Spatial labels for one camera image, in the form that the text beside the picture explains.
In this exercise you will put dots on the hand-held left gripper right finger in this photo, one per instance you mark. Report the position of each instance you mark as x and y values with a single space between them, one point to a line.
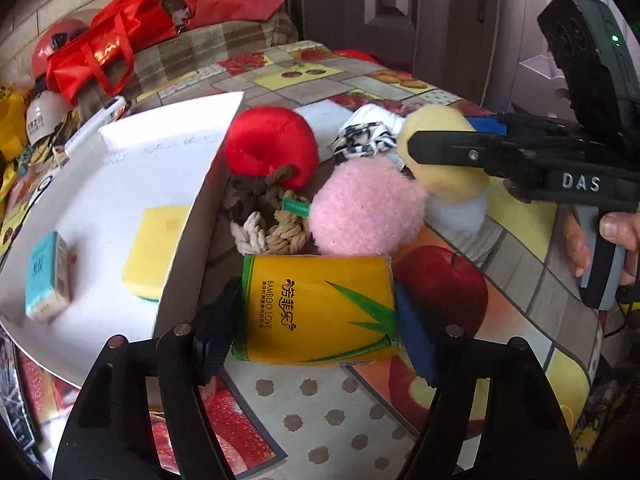
415 335

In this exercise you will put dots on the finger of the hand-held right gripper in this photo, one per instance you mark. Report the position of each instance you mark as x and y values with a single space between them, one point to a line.
487 124
450 152

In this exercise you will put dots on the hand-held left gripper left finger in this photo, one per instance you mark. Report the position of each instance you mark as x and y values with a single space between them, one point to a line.
220 330

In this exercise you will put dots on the yellow foam ball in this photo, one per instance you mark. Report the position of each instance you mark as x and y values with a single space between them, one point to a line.
440 180

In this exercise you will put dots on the black and white scrunchie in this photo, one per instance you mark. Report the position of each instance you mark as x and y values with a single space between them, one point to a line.
360 137

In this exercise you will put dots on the yellow tissue packet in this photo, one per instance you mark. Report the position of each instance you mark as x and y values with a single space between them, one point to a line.
310 310

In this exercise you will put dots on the pink fluffy ball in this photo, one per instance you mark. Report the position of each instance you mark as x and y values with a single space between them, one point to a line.
365 205

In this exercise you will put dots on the white tray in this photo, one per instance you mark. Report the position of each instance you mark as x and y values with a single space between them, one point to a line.
100 210

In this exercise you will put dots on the red plush apple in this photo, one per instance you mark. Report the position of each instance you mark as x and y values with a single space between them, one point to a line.
270 140

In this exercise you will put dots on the person's right hand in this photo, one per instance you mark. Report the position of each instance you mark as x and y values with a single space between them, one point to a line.
620 230

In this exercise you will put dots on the white foam piece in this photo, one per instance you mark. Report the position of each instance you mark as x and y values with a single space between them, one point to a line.
455 212

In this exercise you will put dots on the yellow sponge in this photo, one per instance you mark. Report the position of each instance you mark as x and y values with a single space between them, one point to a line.
150 250

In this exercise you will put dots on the fruit print tablecloth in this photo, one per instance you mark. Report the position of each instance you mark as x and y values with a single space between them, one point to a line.
310 410

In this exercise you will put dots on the white foam sheet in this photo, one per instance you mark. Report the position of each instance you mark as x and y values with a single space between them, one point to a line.
322 117

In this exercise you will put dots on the shiny red bag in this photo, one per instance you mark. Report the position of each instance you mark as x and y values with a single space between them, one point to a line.
355 55

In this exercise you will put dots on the dark brown door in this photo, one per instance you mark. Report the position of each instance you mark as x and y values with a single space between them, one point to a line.
390 10

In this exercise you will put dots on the blue tissue packet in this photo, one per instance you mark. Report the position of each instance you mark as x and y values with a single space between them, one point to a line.
45 270

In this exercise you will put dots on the dark floral cloth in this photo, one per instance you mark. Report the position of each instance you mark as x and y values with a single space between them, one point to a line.
615 410

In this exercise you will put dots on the long white box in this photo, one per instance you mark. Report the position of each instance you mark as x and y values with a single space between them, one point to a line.
95 127

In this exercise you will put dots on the plaid blanket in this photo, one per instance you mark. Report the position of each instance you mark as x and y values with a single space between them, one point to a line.
200 45

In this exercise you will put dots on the white helmet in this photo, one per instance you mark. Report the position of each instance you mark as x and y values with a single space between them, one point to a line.
45 115

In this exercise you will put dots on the yellow bag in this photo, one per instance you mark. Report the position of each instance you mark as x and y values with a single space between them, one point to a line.
12 120

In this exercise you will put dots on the red shopping bag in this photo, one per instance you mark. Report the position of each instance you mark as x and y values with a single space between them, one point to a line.
100 45

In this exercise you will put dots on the red helmet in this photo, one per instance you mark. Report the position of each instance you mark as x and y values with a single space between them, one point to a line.
50 45

